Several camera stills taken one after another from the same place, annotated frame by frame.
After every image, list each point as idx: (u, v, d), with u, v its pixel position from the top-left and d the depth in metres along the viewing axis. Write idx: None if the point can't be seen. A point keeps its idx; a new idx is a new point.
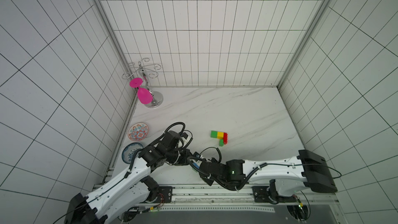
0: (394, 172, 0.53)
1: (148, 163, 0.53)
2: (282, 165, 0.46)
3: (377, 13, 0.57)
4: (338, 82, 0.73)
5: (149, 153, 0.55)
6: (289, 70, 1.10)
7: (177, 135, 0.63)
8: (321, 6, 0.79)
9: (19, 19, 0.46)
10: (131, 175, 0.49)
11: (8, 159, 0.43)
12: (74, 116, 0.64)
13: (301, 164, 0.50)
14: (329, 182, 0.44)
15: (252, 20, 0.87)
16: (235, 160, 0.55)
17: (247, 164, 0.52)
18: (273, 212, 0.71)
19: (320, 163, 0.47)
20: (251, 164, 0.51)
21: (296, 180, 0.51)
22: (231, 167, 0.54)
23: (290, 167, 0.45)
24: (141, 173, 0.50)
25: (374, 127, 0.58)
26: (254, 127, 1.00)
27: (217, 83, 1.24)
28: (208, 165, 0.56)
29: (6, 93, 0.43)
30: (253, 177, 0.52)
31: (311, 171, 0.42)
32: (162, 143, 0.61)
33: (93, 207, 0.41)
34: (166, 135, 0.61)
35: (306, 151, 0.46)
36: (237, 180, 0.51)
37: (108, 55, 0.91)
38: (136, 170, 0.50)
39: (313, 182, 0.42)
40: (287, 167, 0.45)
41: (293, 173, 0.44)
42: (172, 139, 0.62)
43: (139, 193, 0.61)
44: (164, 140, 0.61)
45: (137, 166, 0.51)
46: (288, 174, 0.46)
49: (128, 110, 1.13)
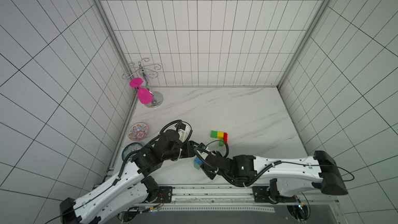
0: (395, 172, 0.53)
1: (143, 167, 0.50)
2: (297, 164, 0.45)
3: (378, 13, 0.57)
4: (338, 82, 0.73)
5: (144, 156, 0.51)
6: (289, 70, 1.10)
7: (172, 137, 0.54)
8: (321, 6, 0.79)
9: (19, 19, 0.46)
10: (119, 182, 0.46)
11: (9, 159, 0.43)
12: (74, 116, 0.64)
13: (318, 164, 0.48)
14: (341, 185, 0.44)
15: (252, 21, 0.87)
16: (244, 155, 0.53)
17: (258, 161, 0.50)
18: (273, 212, 0.71)
19: (332, 163, 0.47)
20: (263, 161, 0.49)
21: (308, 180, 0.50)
22: (240, 163, 0.51)
23: (307, 167, 0.44)
24: (130, 180, 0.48)
25: (375, 126, 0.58)
26: (254, 127, 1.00)
27: (217, 83, 1.24)
28: (215, 158, 0.52)
29: (7, 93, 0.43)
30: (266, 173, 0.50)
31: (329, 173, 0.41)
32: (158, 146, 0.54)
33: (79, 214, 0.40)
34: (162, 137, 0.53)
35: (323, 152, 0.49)
36: (245, 176, 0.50)
37: (108, 55, 0.91)
38: (126, 177, 0.47)
39: (330, 182, 0.40)
40: (303, 166, 0.44)
41: (309, 173, 0.43)
42: (168, 141, 0.55)
43: (137, 195, 0.61)
44: (159, 142, 0.54)
45: (127, 172, 0.48)
46: (305, 173, 0.44)
49: (128, 110, 1.13)
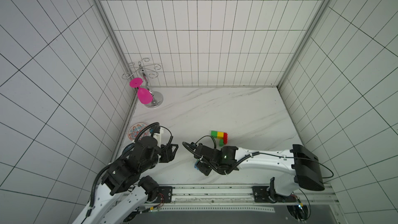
0: (395, 172, 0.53)
1: (118, 183, 0.44)
2: (273, 156, 0.47)
3: (377, 13, 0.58)
4: (338, 82, 0.73)
5: (117, 170, 0.45)
6: (289, 70, 1.10)
7: (149, 144, 0.50)
8: (321, 6, 0.79)
9: (19, 19, 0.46)
10: (95, 210, 0.42)
11: (8, 159, 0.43)
12: (75, 116, 0.65)
13: (293, 157, 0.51)
14: (317, 178, 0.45)
15: (252, 20, 0.87)
16: (229, 147, 0.56)
17: (240, 151, 0.53)
18: (273, 212, 0.71)
19: (311, 158, 0.47)
20: (243, 151, 0.53)
21: (284, 171, 0.57)
22: (225, 153, 0.56)
23: (282, 158, 0.45)
24: (105, 205, 0.45)
25: (375, 126, 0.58)
26: (254, 127, 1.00)
27: (217, 83, 1.24)
28: (201, 148, 0.59)
29: (7, 93, 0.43)
30: (244, 163, 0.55)
31: (300, 165, 0.42)
32: (134, 156, 0.49)
33: None
34: (138, 146, 0.48)
35: (299, 145, 0.46)
36: (227, 164, 0.55)
37: (108, 55, 0.91)
38: (100, 202, 0.42)
39: (300, 174, 0.42)
40: (278, 158, 0.46)
41: (283, 164, 0.45)
42: (144, 149, 0.50)
43: (136, 200, 0.61)
44: (135, 152, 0.48)
45: (100, 198, 0.43)
46: (279, 164, 0.46)
49: (128, 110, 1.13)
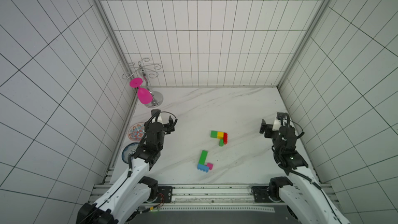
0: (395, 173, 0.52)
1: (146, 159, 0.56)
2: (329, 202, 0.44)
3: (377, 13, 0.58)
4: (338, 82, 0.73)
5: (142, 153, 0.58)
6: (289, 70, 1.10)
7: (157, 128, 0.61)
8: (321, 6, 0.79)
9: (19, 19, 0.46)
10: (133, 173, 0.51)
11: (9, 159, 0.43)
12: (74, 116, 0.64)
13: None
14: None
15: (252, 20, 0.87)
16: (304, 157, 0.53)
17: (307, 170, 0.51)
18: (273, 211, 0.71)
19: None
20: (310, 174, 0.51)
21: (315, 211, 0.45)
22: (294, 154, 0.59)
23: (332, 212, 0.43)
24: (142, 169, 0.56)
25: (375, 126, 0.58)
26: (254, 127, 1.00)
27: (217, 83, 1.24)
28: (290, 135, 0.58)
29: (7, 93, 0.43)
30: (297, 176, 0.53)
31: None
32: (150, 141, 0.61)
33: (107, 209, 0.41)
34: (148, 133, 0.60)
35: None
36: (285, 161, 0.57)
37: (108, 55, 0.91)
38: (137, 168, 0.53)
39: None
40: (330, 209, 0.44)
41: (327, 213, 0.43)
42: (155, 134, 0.62)
43: (141, 192, 0.61)
44: (149, 137, 0.61)
45: (137, 165, 0.53)
46: (323, 210, 0.44)
49: (128, 110, 1.13)
